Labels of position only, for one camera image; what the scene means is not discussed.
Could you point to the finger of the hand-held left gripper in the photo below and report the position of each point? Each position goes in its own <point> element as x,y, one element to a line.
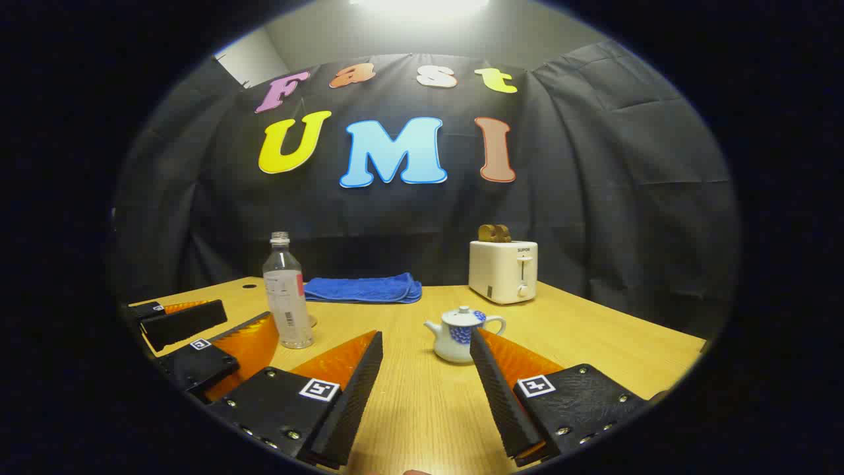
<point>184,324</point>
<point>198,366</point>

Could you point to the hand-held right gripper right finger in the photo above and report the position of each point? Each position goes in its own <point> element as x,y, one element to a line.
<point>501,402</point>

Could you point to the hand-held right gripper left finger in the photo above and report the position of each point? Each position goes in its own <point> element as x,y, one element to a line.
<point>359,396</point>

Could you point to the white blue-flowered teacup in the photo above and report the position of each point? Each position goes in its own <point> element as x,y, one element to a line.
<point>452,343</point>

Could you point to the clear plastic water bottle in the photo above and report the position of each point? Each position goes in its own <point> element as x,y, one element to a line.
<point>287,310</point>

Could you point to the folded blue towel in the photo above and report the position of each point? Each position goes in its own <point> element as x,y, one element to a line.
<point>362,289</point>

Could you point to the white toaster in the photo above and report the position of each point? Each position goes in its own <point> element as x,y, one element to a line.
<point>501,274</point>

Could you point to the black backdrop cloth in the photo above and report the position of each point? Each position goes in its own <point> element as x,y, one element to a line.
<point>593,198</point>

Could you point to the ceiling light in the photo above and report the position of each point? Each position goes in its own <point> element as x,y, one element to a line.
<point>422,4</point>

